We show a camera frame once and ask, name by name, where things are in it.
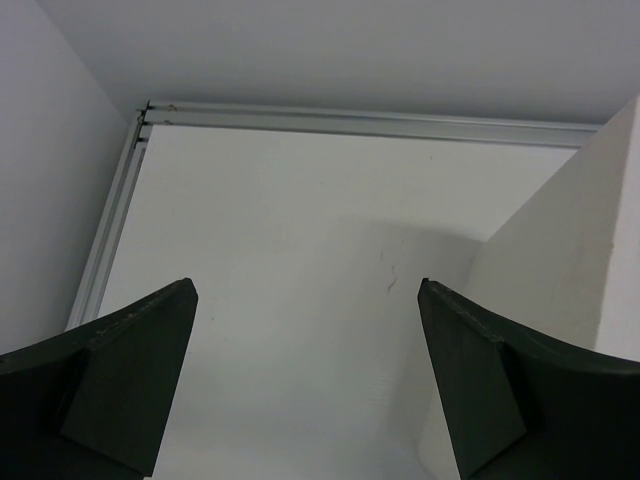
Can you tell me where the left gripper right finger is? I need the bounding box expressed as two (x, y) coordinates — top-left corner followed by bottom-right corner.
(418, 279), (639, 479)

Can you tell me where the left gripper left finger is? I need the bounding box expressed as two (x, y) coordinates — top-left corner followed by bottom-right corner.
(1, 278), (198, 479)

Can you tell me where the white drawer cabinet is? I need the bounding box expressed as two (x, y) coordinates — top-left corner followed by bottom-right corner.
(414, 94), (640, 480)

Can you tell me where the aluminium frame rail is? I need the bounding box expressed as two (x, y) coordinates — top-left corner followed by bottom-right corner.
(67, 99), (601, 331)

